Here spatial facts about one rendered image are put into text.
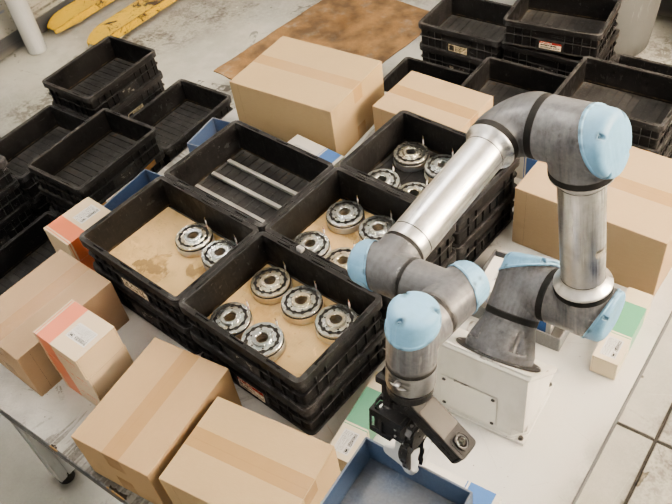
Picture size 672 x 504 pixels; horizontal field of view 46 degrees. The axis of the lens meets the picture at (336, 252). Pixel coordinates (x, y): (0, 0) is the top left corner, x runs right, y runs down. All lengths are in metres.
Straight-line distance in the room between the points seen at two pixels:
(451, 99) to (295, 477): 1.31
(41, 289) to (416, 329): 1.33
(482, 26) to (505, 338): 2.31
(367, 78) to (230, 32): 2.29
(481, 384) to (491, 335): 0.12
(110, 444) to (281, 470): 0.39
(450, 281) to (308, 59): 1.62
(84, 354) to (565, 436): 1.11
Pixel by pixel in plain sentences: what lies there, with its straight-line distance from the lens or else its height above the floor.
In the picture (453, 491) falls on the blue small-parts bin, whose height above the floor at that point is 1.12.
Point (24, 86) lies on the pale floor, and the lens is 4.81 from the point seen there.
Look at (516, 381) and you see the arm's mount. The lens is 1.67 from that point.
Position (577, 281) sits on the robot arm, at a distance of 1.57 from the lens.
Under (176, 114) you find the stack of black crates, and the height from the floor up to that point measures 0.38.
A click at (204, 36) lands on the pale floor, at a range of 4.77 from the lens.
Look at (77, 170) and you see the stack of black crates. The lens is 3.16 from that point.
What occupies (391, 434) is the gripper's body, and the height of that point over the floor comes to 1.23.
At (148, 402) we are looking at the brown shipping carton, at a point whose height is 0.86.
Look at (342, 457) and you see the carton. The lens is 1.78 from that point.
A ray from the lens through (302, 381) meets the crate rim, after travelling 1.69.
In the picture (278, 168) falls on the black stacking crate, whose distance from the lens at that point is 2.34.
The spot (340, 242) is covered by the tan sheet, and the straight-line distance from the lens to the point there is 2.08.
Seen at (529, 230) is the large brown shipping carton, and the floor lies 0.77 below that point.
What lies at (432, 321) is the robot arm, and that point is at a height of 1.47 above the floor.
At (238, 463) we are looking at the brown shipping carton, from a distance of 1.70.
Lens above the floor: 2.30
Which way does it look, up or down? 46 degrees down
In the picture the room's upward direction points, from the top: 9 degrees counter-clockwise
